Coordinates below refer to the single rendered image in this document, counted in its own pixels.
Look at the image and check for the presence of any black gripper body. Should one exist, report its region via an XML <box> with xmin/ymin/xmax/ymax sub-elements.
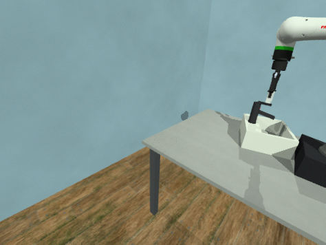
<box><xmin>272</xmin><ymin>61</ymin><xmax>288</xmax><ymax>75</ymax></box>

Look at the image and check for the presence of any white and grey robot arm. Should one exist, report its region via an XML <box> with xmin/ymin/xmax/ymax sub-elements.
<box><xmin>272</xmin><ymin>17</ymin><xmax>326</xmax><ymax>62</ymax></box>

